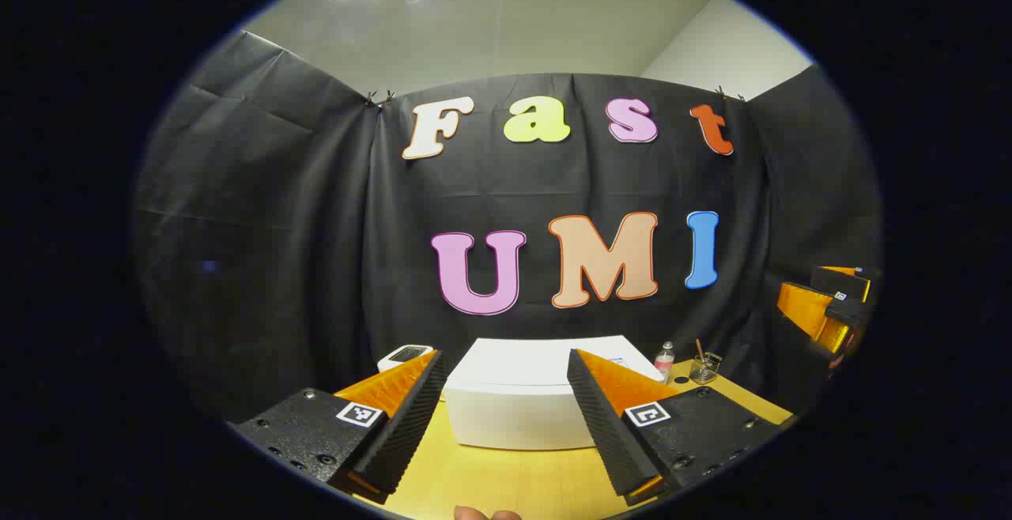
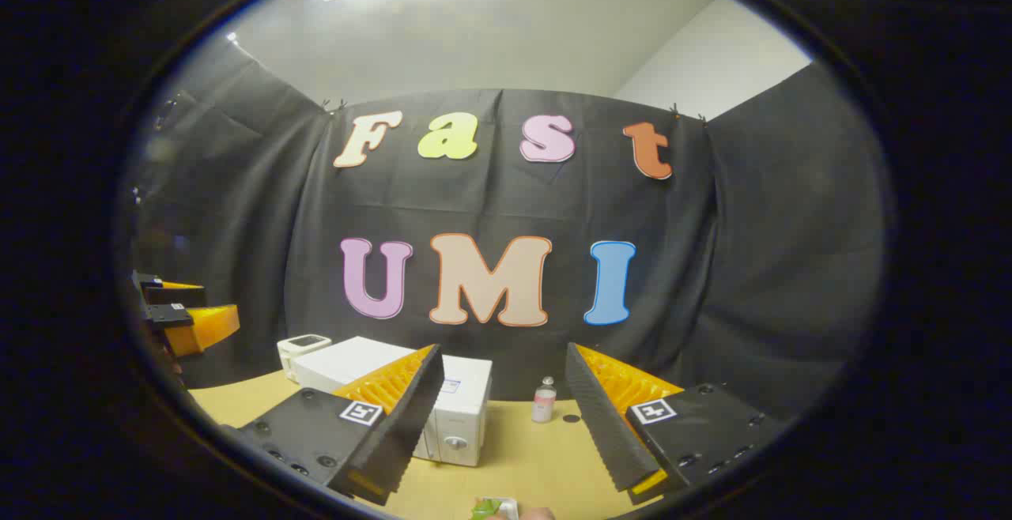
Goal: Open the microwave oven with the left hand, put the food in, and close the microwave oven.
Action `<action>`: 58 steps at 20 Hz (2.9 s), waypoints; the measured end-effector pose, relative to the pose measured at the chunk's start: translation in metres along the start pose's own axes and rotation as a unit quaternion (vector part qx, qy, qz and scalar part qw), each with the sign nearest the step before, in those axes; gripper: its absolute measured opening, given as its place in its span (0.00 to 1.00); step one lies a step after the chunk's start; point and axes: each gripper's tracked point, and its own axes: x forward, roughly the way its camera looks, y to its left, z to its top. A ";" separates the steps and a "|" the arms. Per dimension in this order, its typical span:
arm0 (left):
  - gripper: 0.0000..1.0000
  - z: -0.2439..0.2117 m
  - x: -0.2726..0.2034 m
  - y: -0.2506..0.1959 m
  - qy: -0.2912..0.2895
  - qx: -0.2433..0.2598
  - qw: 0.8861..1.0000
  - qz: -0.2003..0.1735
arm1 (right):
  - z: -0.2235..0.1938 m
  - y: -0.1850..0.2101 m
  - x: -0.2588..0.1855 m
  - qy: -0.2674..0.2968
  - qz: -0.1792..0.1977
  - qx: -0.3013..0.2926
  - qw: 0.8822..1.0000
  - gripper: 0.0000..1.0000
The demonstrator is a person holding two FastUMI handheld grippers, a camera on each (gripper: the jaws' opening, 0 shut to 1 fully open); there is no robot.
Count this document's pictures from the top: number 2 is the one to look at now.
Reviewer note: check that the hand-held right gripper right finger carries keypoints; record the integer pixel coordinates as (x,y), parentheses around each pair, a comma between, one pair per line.
(601,425)

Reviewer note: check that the small white electronic device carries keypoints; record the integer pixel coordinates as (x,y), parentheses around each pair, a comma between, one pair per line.
(302,344)

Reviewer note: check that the small pink label bottle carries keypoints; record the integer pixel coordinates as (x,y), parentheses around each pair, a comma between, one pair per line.
(544,401)

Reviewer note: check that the white rectangular plate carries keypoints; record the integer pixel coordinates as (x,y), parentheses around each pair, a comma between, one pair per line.
(508,507)

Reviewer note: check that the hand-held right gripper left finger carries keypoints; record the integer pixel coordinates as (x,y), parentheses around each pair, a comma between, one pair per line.
(413,417)

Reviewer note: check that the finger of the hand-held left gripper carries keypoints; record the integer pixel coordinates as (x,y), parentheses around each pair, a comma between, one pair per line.
(178,295)
(202,326)

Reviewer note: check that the lettuce sandwich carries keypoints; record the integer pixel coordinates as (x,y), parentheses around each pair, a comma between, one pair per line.
(482,510)

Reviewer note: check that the white microwave oven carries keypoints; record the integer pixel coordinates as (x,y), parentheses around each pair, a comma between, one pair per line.
(466,401)

